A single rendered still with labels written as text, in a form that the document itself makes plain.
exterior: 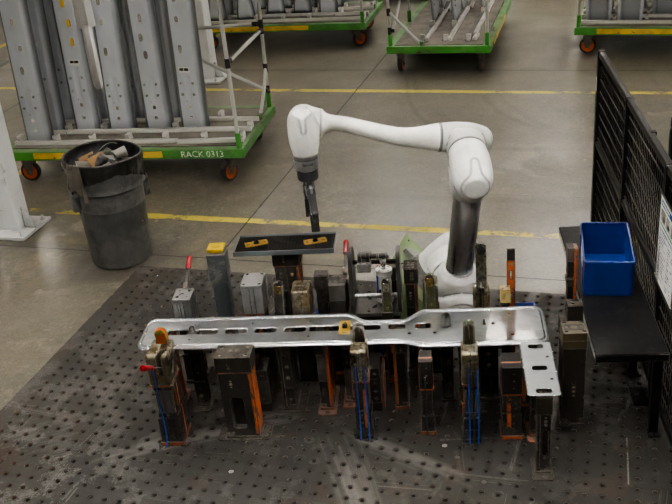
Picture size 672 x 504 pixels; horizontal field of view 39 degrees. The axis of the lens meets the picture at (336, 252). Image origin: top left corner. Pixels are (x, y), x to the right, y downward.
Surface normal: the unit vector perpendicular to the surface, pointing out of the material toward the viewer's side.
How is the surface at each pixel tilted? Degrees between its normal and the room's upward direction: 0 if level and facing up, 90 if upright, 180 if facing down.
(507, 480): 0
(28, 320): 0
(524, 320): 0
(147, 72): 87
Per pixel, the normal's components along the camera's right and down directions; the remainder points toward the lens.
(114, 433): -0.08, -0.89
